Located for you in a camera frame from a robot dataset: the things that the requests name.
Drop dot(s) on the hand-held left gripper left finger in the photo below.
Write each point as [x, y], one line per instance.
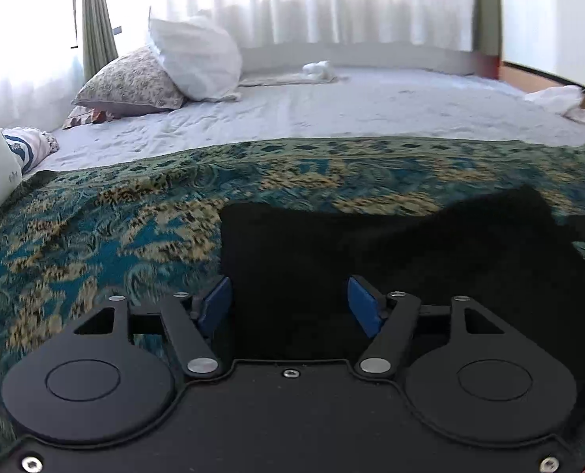
[214, 305]

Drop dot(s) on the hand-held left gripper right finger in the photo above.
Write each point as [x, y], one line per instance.
[366, 308]

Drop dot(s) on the black pants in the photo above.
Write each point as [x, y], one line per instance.
[420, 266]

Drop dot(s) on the large crumpled white cloth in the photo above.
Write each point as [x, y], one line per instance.
[566, 101]

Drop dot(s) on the teal and gold patterned blanket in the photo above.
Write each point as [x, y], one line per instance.
[100, 226]

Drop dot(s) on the white bedsheet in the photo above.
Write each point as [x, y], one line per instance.
[346, 108]

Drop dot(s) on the small brown patterned pillow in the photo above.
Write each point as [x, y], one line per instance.
[86, 117]

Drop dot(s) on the grey floral pillow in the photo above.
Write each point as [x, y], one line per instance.
[129, 83]

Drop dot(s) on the small crumpled white cloth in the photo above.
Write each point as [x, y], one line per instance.
[319, 71]

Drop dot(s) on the green curtain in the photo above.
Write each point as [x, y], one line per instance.
[487, 5]
[97, 19]

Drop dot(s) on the striped white blue pillow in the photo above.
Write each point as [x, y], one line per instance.
[28, 145]

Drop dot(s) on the plain white pillow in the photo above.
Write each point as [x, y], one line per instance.
[198, 56]

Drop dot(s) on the white sheer curtain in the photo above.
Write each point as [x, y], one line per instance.
[322, 5]

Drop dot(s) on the wooden bed frame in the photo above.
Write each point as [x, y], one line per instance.
[519, 79]

